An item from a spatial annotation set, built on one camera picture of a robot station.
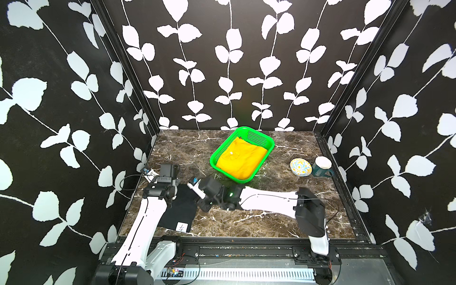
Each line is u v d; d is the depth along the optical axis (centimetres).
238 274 70
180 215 88
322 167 91
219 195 59
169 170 60
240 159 101
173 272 70
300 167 101
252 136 112
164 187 54
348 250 77
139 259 39
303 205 53
